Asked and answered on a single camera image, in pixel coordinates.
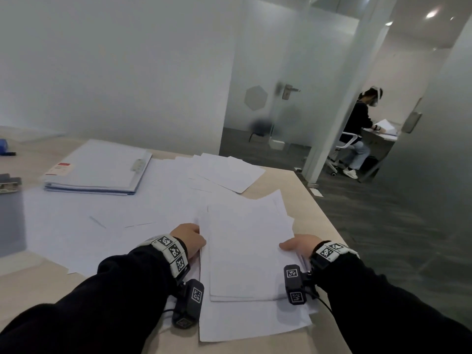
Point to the person's left hand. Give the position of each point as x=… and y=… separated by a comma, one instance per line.
x=190, y=239

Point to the person's right hand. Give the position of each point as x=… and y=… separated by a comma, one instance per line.
x=304, y=245

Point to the white paper stack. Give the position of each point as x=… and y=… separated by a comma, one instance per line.
x=92, y=186
x=250, y=254

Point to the pile of white paper sheets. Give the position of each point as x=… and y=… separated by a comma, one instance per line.
x=228, y=173

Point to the blue folder with dark logo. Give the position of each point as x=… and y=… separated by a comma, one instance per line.
x=110, y=194

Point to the stack of folders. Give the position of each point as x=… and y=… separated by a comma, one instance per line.
x=99, y=162

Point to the person's right forearm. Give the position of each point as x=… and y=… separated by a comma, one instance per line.
x=387, y=313

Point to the person's left forearm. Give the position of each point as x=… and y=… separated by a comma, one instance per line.
x=92, y=309

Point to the white wristband with black markers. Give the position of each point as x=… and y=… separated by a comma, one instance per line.
x=169, y=254
x=332, y=252

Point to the white floor sticker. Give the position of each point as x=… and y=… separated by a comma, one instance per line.
x=316, y=192

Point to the white box behind glass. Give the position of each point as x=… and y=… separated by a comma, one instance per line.
x=277, y=144

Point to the white office chair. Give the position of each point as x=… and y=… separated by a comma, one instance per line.
x=346, y=140

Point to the dark chair behind glass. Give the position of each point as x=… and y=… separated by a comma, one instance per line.
x=261, y=127

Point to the light gray office desk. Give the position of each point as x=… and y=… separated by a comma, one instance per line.
x=380, y=140

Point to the gray hexagon sticker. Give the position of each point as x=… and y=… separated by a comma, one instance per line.
x=255, y=97

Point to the frosted glass door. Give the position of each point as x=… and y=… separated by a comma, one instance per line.
x=313, y=62

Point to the blue battery pack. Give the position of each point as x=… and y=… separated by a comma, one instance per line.
x=3, y=145

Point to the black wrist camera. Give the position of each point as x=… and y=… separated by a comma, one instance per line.
x=295, y=285
x=188, y=304

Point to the white head-mounted camera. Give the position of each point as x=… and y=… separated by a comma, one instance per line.
x=377, y=93

